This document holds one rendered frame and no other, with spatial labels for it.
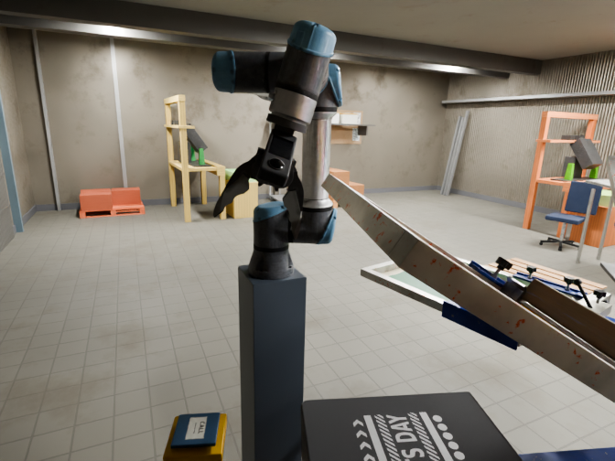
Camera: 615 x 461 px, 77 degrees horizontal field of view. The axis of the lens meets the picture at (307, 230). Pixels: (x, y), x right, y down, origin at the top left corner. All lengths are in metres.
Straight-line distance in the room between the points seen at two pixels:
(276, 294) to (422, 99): 10.15
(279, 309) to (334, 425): 0.39
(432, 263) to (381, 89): 9.97
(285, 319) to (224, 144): 7.60
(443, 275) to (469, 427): 0.75
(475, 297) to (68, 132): 8.32
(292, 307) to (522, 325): 0.87
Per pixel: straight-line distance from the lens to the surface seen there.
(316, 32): 0.68
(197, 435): 1.05
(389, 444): 1.07
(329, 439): 1.05
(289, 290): 1.26
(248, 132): 8.86
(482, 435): 1.16
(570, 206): 7.02
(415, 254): 0.43
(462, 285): 0.47
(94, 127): 8.53
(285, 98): 0.66
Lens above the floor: 1.67
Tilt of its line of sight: 15 degrees down
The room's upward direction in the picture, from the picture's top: 2 degrees clockwise
